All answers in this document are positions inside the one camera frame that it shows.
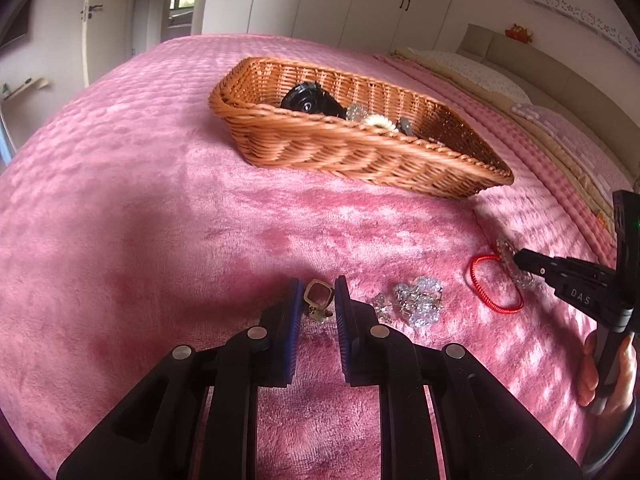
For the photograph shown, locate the sparkly jewellery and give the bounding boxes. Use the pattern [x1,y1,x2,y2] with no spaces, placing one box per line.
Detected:
[362,114,401,134]

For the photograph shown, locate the pink fleece blanket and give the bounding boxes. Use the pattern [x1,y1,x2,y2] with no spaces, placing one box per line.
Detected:
[0,35,623,480]

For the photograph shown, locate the beige bed headboard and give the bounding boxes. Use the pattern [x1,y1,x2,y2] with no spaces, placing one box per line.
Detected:
[457,23,640,187]

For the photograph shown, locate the brown wicker basket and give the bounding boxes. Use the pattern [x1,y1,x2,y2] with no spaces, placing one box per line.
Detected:
[209,56,515,200]

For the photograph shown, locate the person's right hand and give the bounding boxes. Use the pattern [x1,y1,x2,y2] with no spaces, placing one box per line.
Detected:
[575,331,640,409]

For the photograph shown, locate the red cord bracelet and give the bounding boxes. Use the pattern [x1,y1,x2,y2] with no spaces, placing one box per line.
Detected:
[469,254,525,314]

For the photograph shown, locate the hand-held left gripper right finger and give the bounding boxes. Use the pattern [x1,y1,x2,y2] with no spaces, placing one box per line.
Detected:
[333,275,585,480]

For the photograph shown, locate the crystal bracelet pile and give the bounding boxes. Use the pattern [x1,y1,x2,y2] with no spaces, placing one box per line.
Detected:
[371,275,447,332]

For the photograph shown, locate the black hair claw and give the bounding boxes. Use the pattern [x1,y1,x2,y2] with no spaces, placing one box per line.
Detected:
[280,81,349,121]

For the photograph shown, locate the white wardrobe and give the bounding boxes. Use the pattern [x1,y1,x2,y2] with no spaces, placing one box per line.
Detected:
[200,0,482,57]

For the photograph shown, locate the white floral pillow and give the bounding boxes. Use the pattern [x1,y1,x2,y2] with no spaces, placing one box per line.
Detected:
[407,47,532,104]

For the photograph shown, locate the white door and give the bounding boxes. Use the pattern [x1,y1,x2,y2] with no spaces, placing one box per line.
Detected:
[80,0,147,87]

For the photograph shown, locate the crystal bead bracelet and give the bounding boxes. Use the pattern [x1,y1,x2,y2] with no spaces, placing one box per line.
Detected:
[496,236,537,289]

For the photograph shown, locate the pink checkered pillow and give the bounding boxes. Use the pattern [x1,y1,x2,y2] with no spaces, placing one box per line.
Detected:
[510,102,634,197]

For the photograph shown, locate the small wooden wall shelf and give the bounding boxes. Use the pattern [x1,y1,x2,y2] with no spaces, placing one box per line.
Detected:
[0,76,49,102]

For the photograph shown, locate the gold square ornament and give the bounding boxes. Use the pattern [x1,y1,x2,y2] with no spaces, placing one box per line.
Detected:
[302,280,335,324]

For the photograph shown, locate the black television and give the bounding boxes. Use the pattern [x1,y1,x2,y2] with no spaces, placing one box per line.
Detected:
[0,0,29,50]

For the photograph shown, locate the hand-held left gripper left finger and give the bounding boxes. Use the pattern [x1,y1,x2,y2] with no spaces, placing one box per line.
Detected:
[56,277,306,480]

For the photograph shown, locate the white carved wall shelf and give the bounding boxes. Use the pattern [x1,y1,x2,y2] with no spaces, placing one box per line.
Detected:
[520,0,640,59]

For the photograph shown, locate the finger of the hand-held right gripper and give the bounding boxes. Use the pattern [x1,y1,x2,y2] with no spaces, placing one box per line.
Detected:
[514,248,622,322]

